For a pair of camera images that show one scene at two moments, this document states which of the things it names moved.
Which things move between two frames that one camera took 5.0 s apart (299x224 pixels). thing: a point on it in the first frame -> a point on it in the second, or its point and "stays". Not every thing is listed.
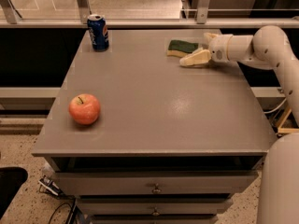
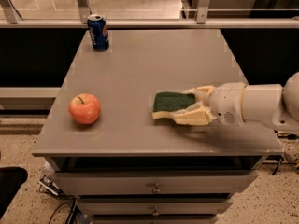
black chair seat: (11, 178) stays
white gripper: (219, 49) -> (226, 103)
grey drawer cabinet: (171, 145) stays
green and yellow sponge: (180, 49) -> (165, 103)
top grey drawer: (157, 183) stays
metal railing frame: (10, 20) stays
